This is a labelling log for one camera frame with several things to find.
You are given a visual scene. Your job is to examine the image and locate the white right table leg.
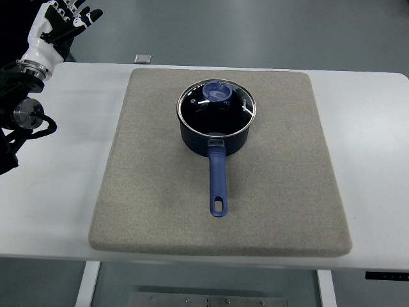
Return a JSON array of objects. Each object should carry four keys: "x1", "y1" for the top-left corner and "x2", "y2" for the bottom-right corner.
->
[{"x1": 316, "y1": 270, "x2": 337, "y2": 307}]

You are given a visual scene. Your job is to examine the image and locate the beige felt mat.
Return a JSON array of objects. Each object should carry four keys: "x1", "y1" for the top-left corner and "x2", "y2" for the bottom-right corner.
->
[{"x1": 88, "y1": 68, "x2": 352, "y2": 257}]

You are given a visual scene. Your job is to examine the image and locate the dark blue saucepan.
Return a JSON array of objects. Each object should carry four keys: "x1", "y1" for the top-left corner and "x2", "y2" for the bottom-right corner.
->
[{"x1": 176, "y1": 95, "x2": 257, "y2": 218}]

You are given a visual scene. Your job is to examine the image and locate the white left table leg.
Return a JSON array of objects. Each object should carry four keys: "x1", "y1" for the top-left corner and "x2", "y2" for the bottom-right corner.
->
[{"x1": 75, "y1": 261, "x2": 101, "y2": 307}]

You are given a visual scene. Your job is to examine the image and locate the glass pot lid blue knob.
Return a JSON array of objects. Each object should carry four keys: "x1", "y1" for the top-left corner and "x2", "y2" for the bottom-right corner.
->
[{"x1": 176, "y1": 79, "x2": 256, "y2": 137}]

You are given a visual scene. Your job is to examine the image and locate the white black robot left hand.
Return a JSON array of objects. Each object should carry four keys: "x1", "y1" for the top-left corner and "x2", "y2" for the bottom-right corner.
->
[{"x1": 19, "y1": 1, "x2": 103, "y2": 80}]

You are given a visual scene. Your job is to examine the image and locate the black table control panel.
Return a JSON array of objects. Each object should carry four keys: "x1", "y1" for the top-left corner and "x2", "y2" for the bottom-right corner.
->
[{"x1": 365, "y1": 271, "x2": 409, "y2": 281}]

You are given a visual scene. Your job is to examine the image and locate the small grey floor plate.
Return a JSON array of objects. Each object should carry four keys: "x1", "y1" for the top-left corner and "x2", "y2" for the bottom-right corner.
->
[{"x1": 134, "y1": 54, "x2": 151, "y2": 65}]

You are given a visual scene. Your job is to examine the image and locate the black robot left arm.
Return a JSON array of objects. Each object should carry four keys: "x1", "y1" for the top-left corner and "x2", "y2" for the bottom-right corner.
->
[{"x1": 1, "y1": 60, "x2": 58, "y2": 175}]

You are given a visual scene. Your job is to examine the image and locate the grey metal base plate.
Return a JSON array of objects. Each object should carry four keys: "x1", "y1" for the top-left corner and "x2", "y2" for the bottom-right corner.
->
[{"x1": 127, "y1": 292, "x2": 288, "y2": 307}]

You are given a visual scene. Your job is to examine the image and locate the white table leg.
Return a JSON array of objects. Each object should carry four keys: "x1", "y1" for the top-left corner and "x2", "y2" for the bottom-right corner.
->
[
  {"x1": 316, "y1": 270, "x2": 337, "y2": 307},
  {"x1": 75, "y1": 261, "x2": 101, "y2": 307}
]

